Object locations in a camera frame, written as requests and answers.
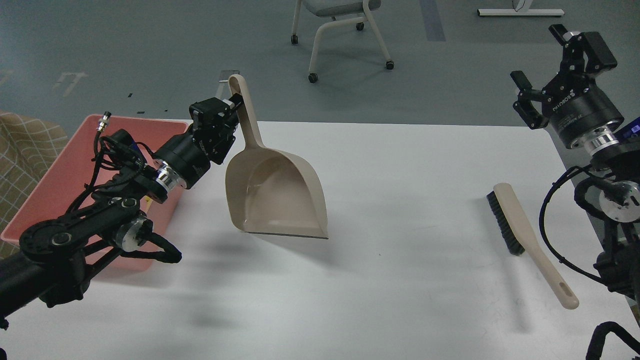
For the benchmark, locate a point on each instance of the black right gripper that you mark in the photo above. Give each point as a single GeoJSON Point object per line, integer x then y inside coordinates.
{"type": "Point", "coordinates": [572, 102]}

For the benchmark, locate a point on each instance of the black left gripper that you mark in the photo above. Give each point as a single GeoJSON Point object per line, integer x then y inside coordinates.
{"type": "Point", "coordinates": [214, 123]}

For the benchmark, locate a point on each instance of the beige plastic dustpan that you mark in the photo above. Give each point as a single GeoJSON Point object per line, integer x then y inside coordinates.
{"type": "Point", "coordinates": [269, 191]}

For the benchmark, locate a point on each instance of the beige hand brush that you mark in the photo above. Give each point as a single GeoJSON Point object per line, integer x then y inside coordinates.
{"type": "Point", "coordinates": [520, 238]}

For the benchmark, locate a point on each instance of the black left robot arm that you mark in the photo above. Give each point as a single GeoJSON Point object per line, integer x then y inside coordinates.
{"type": "Point", "coordinates": [58, 257]}

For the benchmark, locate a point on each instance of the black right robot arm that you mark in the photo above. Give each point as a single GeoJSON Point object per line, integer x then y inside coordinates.
{"type": "Point", "coordinates": [609, 192]}

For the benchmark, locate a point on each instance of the pink plastic bin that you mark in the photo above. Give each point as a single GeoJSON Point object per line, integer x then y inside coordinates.
{"type": "Point", "coordinates": [73, 168]}

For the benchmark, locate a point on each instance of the silver floor plate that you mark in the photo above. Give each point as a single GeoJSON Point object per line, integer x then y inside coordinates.
{"type": "Point", "coordinates": [224, 75]}

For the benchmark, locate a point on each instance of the beige checkered cloth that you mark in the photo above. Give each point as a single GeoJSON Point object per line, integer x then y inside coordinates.
{"type": "Point", "coordinates": [28, 148]}

